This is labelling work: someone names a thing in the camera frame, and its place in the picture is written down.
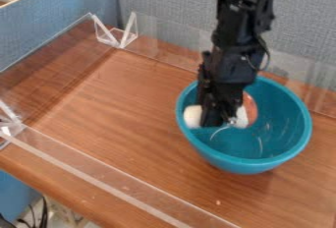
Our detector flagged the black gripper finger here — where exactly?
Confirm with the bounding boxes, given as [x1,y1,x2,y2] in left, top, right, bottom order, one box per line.
[220,84,244,122]
[197,81,224,127]

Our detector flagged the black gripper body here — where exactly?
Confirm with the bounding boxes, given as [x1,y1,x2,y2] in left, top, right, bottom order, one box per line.
[199,46,267,89]

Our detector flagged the white brown toy mushroom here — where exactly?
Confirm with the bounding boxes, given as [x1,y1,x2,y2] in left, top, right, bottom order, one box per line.
[183,92,259,129]

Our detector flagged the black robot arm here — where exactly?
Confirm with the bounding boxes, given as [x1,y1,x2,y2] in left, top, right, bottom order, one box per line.
[185,0,275,127]

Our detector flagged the blue plastic bowl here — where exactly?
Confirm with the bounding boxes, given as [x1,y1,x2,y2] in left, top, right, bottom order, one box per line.
[175,77,312,175]

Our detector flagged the clear acrylic back barrier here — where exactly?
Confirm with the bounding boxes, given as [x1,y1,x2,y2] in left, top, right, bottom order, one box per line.
[125,11,336,119]

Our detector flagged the clear acrylic barrier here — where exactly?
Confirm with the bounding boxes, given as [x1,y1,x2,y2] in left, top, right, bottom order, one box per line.
[0,14,116,126]
[0,99,240,228]
[125,11,336,119]

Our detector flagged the clear acrylic front barrier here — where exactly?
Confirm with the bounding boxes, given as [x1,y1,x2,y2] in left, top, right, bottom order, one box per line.
[0,99,240,228]

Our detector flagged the clear acrylic left barrier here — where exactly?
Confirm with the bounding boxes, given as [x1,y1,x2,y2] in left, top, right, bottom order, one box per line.
[0,14,116,126]

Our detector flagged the clear acrylic corner bracket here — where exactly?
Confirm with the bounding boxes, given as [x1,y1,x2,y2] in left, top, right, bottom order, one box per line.
[91,13,139,49]

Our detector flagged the black floor cables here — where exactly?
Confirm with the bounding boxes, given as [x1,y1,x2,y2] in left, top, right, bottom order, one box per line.
[0,196,49,228]

